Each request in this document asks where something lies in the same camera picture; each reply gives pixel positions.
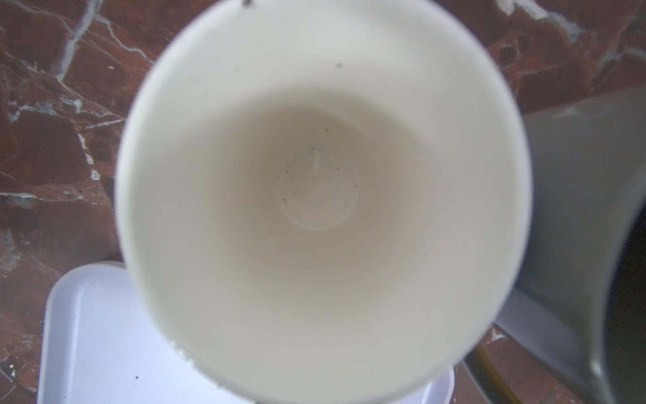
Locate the light blue mug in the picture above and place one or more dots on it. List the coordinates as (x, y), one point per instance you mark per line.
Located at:
(323, 201)

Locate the grey ceramic mug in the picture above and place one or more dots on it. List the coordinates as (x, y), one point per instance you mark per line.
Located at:
(578, 304)

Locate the yellow ceramic mug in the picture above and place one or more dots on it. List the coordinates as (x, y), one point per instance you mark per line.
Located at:
(486, 378)

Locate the lavender plastic tray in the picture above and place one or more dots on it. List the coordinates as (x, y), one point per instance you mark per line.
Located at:
(101, 343)

